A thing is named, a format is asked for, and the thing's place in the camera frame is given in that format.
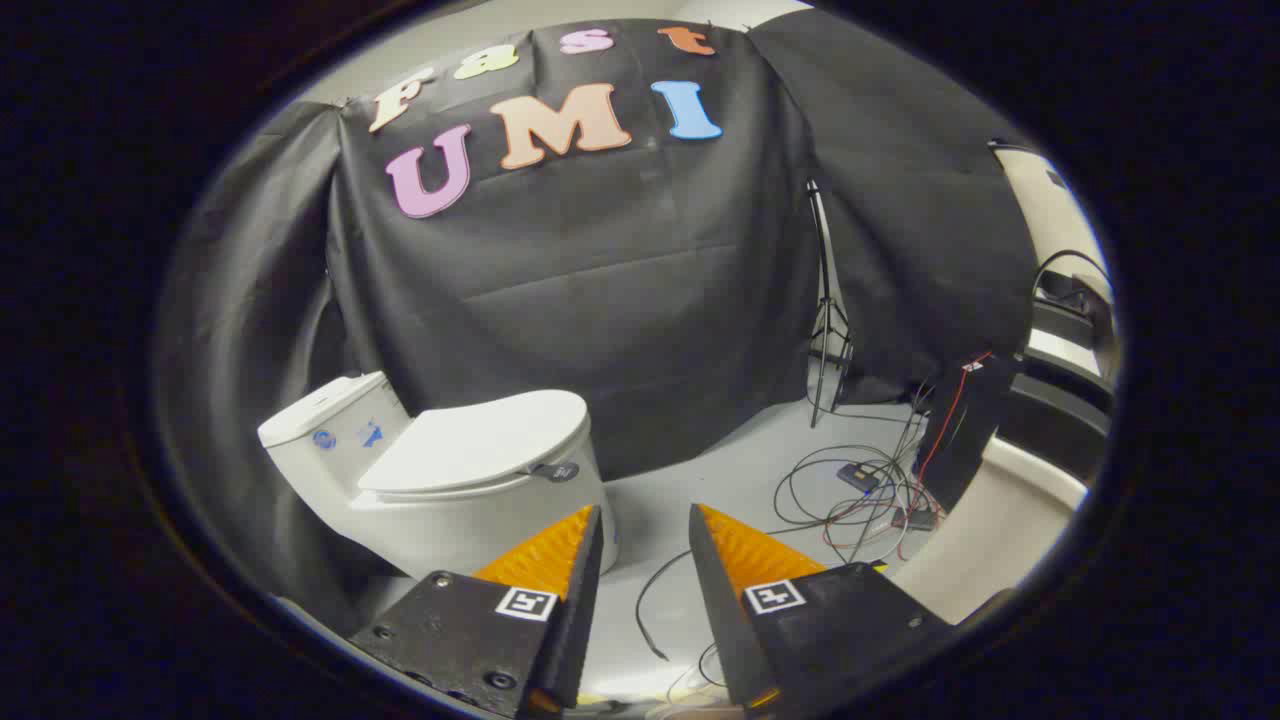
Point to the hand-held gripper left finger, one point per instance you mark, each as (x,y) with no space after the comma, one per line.
(580,600)

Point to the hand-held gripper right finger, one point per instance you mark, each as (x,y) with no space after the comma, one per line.
(715,600)

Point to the white toilet lid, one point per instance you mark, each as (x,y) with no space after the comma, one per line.
(470,440)

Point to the white toilet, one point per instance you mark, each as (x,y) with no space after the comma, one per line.
(420,530)

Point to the small black power box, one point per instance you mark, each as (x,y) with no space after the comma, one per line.
(858,477)

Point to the white curved furniture piece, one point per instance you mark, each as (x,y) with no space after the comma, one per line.
(985,540)

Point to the black backdrop cloth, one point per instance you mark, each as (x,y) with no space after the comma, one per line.
(600,300)

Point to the black upright case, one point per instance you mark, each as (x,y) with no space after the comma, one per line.
(965,430)

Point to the black tripod stand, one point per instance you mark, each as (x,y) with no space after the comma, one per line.
(826,290)

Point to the black equipment rack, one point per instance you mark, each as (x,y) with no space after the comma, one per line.
(1060,400)

